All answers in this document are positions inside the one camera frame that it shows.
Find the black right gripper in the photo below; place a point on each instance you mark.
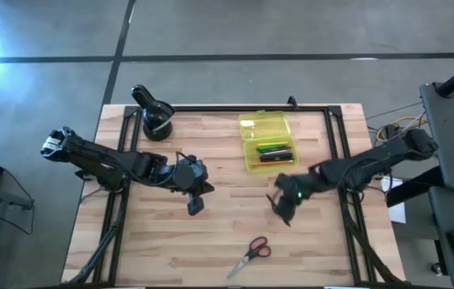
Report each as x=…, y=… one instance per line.
x=295, y=190

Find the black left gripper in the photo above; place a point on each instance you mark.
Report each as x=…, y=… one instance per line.
x=186, y=176

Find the red and black scissors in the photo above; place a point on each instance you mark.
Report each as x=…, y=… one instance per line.
x=249, y=257

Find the yellow-green transparent supply box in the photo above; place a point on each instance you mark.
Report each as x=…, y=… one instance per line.
x=264, y=126

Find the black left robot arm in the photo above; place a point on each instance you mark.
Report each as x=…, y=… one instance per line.
x=90, y=154

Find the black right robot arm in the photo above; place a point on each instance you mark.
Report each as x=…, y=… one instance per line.
x=371, y=164

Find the round white lamp on stand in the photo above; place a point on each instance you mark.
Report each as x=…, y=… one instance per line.
x=158, y=120

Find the white paper sheet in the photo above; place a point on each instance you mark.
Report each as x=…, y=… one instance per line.
x=397, y=212

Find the black caster wheel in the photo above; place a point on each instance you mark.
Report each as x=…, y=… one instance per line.
x=436, y=269

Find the black device stand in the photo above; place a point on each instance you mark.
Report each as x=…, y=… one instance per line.
x=9, y=200

